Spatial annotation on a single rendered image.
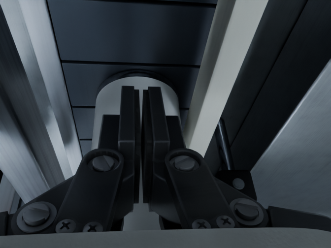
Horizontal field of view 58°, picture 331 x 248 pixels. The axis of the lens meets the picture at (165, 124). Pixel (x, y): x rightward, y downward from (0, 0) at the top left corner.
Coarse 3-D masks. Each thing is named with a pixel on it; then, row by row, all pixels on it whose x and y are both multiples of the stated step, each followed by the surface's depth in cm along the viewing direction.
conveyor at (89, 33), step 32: (64, 0) 13; (96, 0) 13; (128, 0) 14; (160, 0) 14; (192, 0) 14; (64, 32) 15; (96, 32) 15; (128, 32) 15; (160, 32) 15; (192, 32) 15; (64, 64) 16; (96, 64) 16; (128, 64) 17; (160, 64) 17; (192, 64) 17
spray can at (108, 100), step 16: (112, 80) 17; (128, 80) 16; (144, 80) 16; (160, 80) 17; (96, 96) 18; (112, 96) 16; (176, 96) 18; (96, 112) 17; (112, 112) 15; (176, 112) 17; (96, 128) 16; (96, 144) 15; (144, 208) 12; (128, 224) 12; (144, 224) 12
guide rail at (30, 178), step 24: (0, 24) 6; (0, 48) 6; (0, 72) 6; (24, 72) 7; (0, 96) 6; (24, 96) 7; (0, 120) 7; (24, 120) 7; (0, 144) 8; (24, 144) 8; (48, 144) 10; (0, 168) 9; (24, 168) 9; (48, 168) 10; (24, 192) 10
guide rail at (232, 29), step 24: (240, 0) 10; (264, 0) 10; (216, 24) 12; (240, 24) 11; (216, 48) 12; (240, 48) 12; (216, 72) 13; (192, 96) 17; (216, 96) 14; (192, 120) 17; (216, 120) 15; (192, 144) 17
